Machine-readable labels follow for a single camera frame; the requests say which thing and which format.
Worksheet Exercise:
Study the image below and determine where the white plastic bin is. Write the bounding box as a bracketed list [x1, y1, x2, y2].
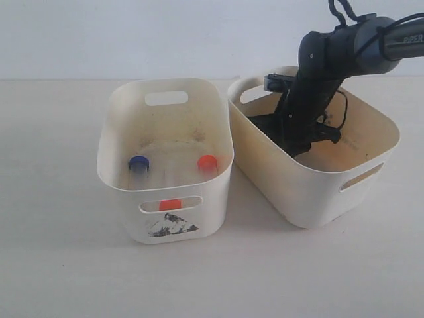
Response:
[227, 74, 400, 229]
[97, 78, 235, 244]

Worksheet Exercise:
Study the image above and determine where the blue-capped tube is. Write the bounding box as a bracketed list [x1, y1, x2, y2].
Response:
[129, 156, 150, 182]

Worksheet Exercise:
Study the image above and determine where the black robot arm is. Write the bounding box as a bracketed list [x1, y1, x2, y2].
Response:
[249, 1, 423, 157]

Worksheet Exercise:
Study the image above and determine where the orange-capped tube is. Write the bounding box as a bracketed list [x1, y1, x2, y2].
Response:
[197, 154, 218, 174]
[159, 199, 182, 211]

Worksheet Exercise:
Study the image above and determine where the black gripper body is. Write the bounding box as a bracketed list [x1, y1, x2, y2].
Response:
[276, 72, 343, 158]

